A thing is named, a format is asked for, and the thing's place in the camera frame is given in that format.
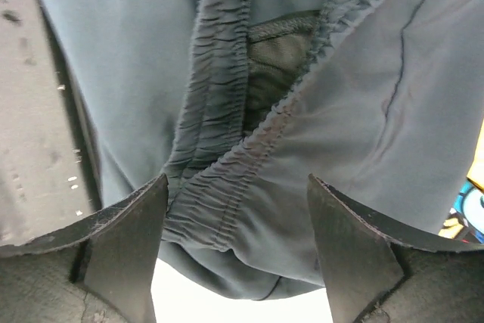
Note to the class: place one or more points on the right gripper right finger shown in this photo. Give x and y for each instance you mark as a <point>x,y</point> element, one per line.
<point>377,269</point>

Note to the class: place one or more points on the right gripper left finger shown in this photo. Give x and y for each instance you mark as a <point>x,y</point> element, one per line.
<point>99,269</point>

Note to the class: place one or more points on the dark navy shorts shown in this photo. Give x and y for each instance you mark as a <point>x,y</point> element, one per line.
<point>237,102</point>

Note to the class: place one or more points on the comic print shorts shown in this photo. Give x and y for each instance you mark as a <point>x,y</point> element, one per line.
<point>465,219</point>

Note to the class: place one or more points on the yellow shorts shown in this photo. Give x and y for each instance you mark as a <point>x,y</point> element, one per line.
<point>476,173</point>

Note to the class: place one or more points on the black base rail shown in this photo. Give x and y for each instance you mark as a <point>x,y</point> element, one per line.
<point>48,173</point>

